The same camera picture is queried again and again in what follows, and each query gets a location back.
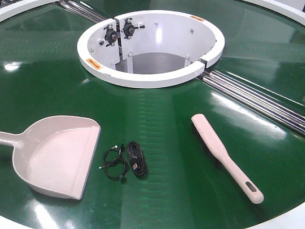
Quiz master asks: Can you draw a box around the black USB cable bundle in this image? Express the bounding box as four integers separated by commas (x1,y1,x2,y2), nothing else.
126,141,148,178

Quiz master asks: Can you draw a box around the thin black wire coil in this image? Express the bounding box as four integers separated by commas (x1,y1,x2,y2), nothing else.
99,144,130,181

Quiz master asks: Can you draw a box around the green conveyor belt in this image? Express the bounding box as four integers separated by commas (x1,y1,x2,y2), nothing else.
0,3,305,229

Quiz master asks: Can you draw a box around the white outer conveyor rim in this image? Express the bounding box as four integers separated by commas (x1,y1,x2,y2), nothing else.
0,0,305,229

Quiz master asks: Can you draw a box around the left black bearing block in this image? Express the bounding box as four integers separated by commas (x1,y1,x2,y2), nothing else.
104,24,118,47

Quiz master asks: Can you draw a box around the black bearing block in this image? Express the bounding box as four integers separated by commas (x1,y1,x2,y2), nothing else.
104,24,118,47
122,18,145,40

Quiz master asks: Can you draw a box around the right black bearing block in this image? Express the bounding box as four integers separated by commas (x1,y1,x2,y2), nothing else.
122,18,145,40

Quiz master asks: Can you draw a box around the right steel roller set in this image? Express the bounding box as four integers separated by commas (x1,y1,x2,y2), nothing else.
197,71,305,136

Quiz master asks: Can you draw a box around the steel roller set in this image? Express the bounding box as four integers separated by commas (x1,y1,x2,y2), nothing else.
197,71,305,136
57,0,108,23

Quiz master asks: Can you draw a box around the left steel roller set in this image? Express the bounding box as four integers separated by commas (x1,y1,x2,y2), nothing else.
57,0,108,23

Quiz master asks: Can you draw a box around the white inner conveyor ring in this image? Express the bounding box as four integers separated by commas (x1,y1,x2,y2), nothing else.
77,10,225,89

